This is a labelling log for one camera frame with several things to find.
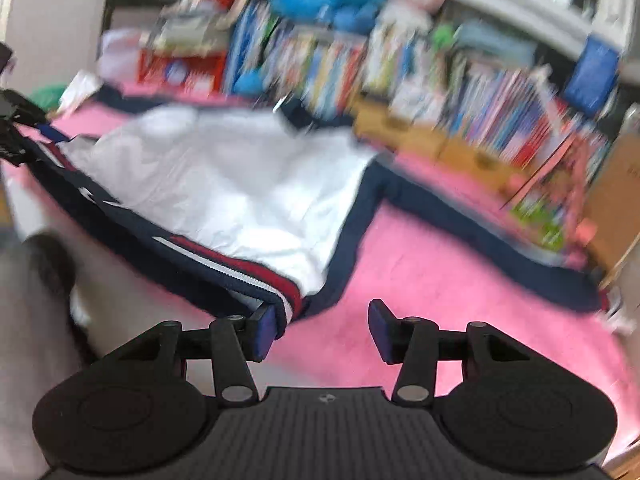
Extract white navy track jacket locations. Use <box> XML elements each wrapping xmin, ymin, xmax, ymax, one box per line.
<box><xmin>16</xmin><ymin>87</ymin><xmax>600</xmax><ymax>330</ymax></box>

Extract stack of papers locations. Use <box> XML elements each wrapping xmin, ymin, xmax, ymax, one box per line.
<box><xmin>144</xmin><ymin>11</ymin><xmax>231</xmax><ymax>56</ymax></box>

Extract red plastic crate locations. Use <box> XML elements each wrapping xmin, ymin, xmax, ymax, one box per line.
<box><xmin>137</xmin><ymin>49</ymin><xmax>227</xmax><ymax>96</ymax></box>

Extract pink dollhouse toy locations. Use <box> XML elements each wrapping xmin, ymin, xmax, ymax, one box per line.
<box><xmin>504</xmin><ymin>129</ymin><xmax>608</xmax><ymax>255</ymax></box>

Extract wooden desk organizer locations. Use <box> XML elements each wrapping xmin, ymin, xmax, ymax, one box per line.
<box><xmin>349</xmin><ymin>96</ymin><xmax>529</xmax><ymax>193</ymax></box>

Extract right row of books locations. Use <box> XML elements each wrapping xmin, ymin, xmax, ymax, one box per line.
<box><xmin>439</xmin><ymin>56</ymin><xmax>576</xmax><ymax>172</ymax></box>

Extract row of books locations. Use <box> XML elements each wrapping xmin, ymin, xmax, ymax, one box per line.
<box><xmin>360</xmin><ymin>24</ymin><xmax>450</xmax><ymax>102</ymax></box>
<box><xmin>221</xmin><ymin>1</ymin><xmax>367</xmax><ymax>119</ymax></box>
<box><xmin>439</xmin><ymin>56</ymin><xmax>576</xmax><ymax>172</ymax></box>

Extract middle row of books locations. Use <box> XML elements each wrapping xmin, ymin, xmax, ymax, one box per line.
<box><xmin>360</xmin><ymin>24</ymin><xmax>450</xmax><ymax>102</ymax></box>

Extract left row of books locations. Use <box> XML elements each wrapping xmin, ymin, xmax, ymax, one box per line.
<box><xmin>221</xmin><ymin>1</ymin><xmax>367</xmax><ymax>119</ymax></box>

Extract green round container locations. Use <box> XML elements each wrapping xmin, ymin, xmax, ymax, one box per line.
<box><xmin>431</xmin><ymin>23</ymin><xmax>456</xmax><ymax>52</ymax></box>

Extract folded teal towel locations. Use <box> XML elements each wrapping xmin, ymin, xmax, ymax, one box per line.
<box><xmin>454</xmin><ymin>21</ymin><xmax>537</xmax><ymax>67</ymax></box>

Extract white plush toy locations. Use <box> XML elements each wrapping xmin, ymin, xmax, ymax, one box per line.
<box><xmin>378</xmin><ymin>0</ymin><xmax>434</xmax><ymax>35</ymax></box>

